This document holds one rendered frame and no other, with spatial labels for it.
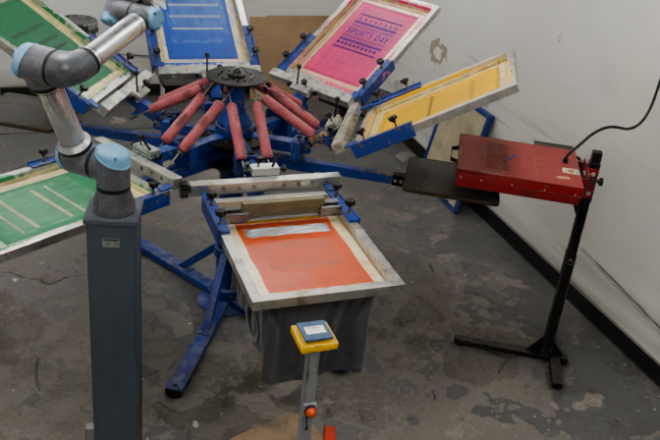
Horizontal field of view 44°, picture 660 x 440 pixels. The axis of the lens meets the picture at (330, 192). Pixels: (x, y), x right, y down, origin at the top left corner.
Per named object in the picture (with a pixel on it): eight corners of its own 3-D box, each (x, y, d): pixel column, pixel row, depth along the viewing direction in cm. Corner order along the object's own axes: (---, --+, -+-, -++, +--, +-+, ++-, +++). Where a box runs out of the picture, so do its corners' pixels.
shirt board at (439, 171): (496, 184, 422) (499, 169, 418) (496, 219, 386) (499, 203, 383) (244, 143, 438) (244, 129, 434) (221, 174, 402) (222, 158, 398)
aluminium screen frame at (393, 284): (404, 293, 306) (405, 284, 304) (251, 311, 286) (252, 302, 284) (332, 197, 371) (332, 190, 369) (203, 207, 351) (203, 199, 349)
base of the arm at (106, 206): (87, 218, 283) (86, 192, 279) (95, 197, 296) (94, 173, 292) (133, 220, 285) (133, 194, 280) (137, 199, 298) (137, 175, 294)
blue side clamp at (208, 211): (229, 244, 328) (230, 229, 325) (217, 245, 326) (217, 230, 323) (212, 209, 353) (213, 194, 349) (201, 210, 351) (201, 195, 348)
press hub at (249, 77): (269, 315, 448) (287, 80, 389) (197, 324, 435) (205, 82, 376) (250, 278, 481) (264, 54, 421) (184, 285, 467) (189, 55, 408)
